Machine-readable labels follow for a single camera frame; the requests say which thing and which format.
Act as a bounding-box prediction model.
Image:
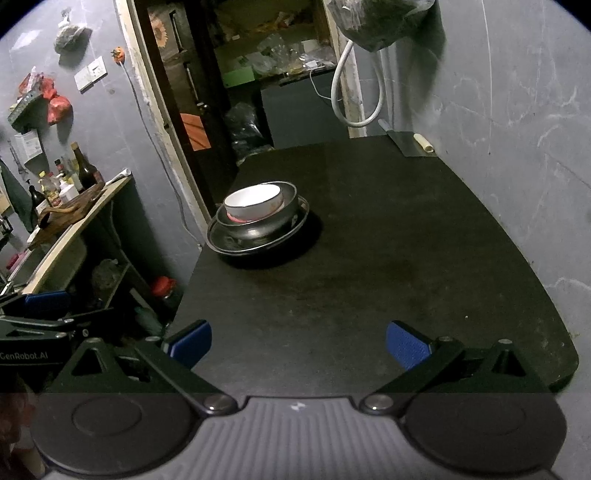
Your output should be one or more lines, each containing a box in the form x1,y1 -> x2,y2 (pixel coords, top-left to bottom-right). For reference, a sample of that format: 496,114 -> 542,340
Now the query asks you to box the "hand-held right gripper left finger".
45,318 -> 237,415

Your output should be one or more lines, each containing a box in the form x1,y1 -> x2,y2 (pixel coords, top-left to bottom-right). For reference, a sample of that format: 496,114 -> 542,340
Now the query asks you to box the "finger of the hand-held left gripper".
0,318 -> 77,340
0,290 -> 71,319

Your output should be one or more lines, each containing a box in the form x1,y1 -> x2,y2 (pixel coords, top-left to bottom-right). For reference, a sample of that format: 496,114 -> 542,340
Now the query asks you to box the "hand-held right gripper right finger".
358,320 -> 556,414

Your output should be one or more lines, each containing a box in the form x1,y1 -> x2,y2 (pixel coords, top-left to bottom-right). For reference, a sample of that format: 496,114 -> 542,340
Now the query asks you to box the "plain steel plate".
206,202 -> 310,257

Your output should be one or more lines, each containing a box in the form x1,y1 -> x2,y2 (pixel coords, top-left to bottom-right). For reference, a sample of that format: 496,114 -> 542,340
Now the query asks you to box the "steel bowl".
215,181 -> 299,241

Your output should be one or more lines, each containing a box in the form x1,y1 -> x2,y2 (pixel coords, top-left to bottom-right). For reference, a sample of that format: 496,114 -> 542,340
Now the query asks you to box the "red lidded jar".
152,275 -> 179,306

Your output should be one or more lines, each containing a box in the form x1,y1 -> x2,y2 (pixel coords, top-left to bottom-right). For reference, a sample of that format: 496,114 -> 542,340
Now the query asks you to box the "side counter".
13,174 -> 136,297

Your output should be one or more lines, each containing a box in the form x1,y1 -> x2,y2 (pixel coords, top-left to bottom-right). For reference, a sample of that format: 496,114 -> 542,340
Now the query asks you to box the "wooden cutting board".
27,182 -> 107,250

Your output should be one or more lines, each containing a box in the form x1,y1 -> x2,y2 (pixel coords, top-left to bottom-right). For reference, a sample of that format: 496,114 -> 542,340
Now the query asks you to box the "green hanging cloth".
0,156 -> 34,232

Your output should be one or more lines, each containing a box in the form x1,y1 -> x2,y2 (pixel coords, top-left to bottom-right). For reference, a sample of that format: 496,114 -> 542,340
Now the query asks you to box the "red plastic bag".
18,69 -> 74,126

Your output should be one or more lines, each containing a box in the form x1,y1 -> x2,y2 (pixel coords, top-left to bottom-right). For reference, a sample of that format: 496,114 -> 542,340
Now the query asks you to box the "black plastic bag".
225,103 -> 274,163

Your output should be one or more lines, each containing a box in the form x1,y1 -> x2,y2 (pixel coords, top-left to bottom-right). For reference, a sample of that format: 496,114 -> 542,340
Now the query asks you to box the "dark cabinet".
259,78 -> 350,149

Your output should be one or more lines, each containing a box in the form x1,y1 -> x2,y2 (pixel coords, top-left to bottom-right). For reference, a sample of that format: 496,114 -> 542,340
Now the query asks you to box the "dark wooden door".
147,0 -> 219,153

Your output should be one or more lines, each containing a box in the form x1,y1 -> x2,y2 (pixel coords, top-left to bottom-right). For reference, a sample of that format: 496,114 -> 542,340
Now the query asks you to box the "green box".
223,64 -> 256,88

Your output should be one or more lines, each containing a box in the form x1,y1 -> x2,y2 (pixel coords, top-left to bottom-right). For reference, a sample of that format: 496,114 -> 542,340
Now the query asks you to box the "hanging plastic bag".
327,0 -> 437,52

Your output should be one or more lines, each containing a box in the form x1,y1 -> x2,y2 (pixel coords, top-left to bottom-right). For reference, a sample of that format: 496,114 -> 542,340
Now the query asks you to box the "paper note on wall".
13,130 -> 45,162

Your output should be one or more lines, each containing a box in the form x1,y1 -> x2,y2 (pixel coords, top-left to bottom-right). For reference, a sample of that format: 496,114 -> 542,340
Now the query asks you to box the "dark wall cable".
122,64 -> 195,232

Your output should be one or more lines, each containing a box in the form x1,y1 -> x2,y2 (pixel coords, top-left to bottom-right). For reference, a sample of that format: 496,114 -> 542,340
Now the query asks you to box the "wall shelf rack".
8,87 -> 52,126

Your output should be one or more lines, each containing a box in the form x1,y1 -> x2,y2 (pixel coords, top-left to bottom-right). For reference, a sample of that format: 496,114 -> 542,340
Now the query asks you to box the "cleaver with pale handle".
378,119 -> 437,159

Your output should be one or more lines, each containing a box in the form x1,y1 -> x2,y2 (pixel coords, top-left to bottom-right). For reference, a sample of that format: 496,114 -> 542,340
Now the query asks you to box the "white wall switch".
73,56 -> 110,93

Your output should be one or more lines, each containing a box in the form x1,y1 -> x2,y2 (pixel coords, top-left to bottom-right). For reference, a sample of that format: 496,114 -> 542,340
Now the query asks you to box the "white flexible hose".
331,39 -> 385,128

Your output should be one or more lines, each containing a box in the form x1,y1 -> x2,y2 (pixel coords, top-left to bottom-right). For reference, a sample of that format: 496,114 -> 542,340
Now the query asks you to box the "wall hung clear bag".
54,9 -> 93,52

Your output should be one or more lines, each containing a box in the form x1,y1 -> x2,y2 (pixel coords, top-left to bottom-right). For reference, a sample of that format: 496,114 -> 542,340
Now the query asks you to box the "thin white cable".
308,68 -> 334,100

